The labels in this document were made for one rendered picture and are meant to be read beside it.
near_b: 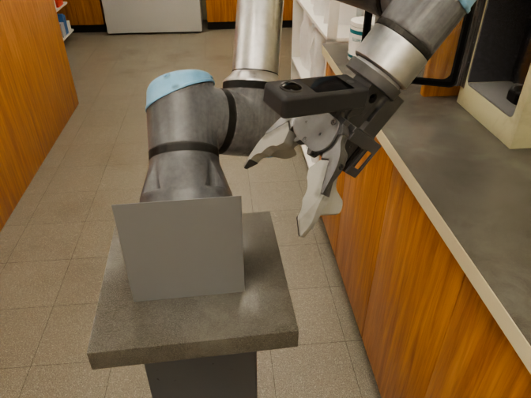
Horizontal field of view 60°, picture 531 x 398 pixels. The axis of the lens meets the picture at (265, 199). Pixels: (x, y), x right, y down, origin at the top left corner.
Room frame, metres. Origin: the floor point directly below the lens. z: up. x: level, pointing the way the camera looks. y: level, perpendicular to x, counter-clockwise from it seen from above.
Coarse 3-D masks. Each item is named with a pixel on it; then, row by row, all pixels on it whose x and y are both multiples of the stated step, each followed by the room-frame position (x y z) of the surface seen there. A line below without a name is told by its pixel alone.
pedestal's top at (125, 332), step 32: (256, 224) 0.74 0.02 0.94; (256, 256) 0.65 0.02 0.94; (128, 288) 0.56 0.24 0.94; (256, 288) 0.56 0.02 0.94; (96, 320) 0.49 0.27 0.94; (128, 320) 0.49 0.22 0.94; (160, 320) 0.49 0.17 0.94; (192, 320) 0.49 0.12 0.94; (224, 320) 0.49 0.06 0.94; (256, 320) 0.49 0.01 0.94; (288, 320) 0.49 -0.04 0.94; (96, 352) 0.43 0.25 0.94; (128, 352) 0.44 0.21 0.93; (160, 352) 0.44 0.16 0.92; (192, 352) 0.45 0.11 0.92; (224, 352) 0.46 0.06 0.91
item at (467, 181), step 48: (336, 48) 1.96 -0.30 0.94; (432, 96) 1.43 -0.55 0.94; (384, 144) 1.14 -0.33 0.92; (432, 144) 1.09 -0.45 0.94; (480, 144) 1.09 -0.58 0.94; (432, 192) 0.86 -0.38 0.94; (480, 192) 0.86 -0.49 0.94; (528, 192) 0.86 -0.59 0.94; (480, 240) 0.69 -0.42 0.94; (528, 240) 0.69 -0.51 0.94; (480, 288) 0.59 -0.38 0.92; (528, 288) 0.56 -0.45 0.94; (528, 336) 0.46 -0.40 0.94
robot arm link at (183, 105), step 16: (160, 80) 0.72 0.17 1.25; (176, 80) 0.71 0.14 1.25; (192, 80) 0.72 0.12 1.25; (208, 80) 0.74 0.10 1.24; (160, 96) 0.69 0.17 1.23; (176, 96) 0.69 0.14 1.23; (192, 96) 0.70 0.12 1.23; (208, 96) 0.71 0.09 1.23; (224, 96) 0.73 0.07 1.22; (160, 112) 0.68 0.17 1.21; (176, 112) 0.67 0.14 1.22; (192, 112) 0.68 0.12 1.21; (208, 112) 0.69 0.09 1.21; (224, 112) 0.71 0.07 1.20; (160, 128) 0.66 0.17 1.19; (176, 128) 0.65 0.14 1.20; (192, 128) 0.66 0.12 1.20; (208, 128) 0.68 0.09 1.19; (224, 128) 0.70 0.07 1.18; (160, 144) 0.64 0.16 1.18; (224, 144) 0.70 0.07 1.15
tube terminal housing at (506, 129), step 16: (528, 80) 1.08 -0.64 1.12; (464, 96) 1.35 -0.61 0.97; (480, 96) 1.26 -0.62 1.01; (528, 96) 1.07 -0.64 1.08; (480, 112) 1.24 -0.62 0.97; (496, 112) 1.17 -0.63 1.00; (528, 112) 1.07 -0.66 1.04; (496, 128) 1.14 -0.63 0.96; (512, 128) 1.08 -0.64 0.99; (528, 128) 1.07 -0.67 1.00; (512, 144) 1.07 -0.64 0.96; (528, 144) 1.07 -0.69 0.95
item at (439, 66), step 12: (372, 24) 1.45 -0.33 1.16; (456, 36) 1.38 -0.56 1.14; (468, 36) 1.37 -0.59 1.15; (444, 48) 1.39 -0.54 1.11; (456, 48) 1.38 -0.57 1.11; (432, 60) 1.39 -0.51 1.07; (444, 60) 1.39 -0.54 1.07; (420, 72) 1.40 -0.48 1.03; (432, 72) 1.39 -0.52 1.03; (444, 72) 1.38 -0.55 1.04
